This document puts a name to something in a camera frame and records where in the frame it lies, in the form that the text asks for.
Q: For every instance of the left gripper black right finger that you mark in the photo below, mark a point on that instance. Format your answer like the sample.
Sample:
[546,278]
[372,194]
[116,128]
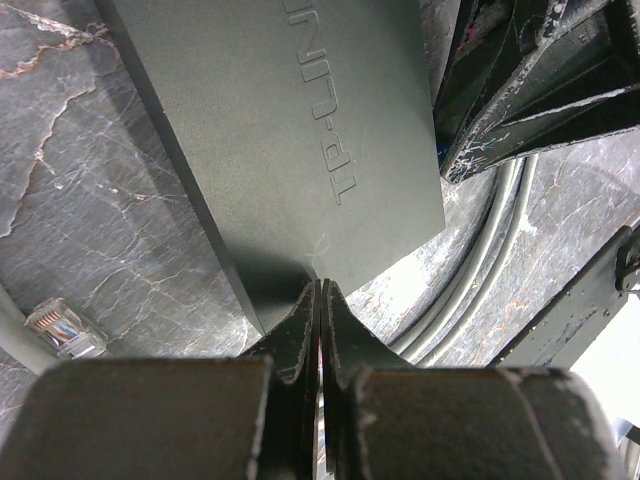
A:
[387,419]

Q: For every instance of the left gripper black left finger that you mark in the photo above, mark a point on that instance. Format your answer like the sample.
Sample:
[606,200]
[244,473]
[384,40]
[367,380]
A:
[248,417]

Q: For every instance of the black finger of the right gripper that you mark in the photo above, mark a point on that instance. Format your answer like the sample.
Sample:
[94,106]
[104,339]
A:
[595,117]
[511,59]

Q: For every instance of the black network switch box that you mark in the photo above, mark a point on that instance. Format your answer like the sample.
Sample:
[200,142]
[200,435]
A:
[301,131]

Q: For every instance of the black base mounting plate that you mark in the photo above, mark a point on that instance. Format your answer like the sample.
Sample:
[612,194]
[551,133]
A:
[569,323]

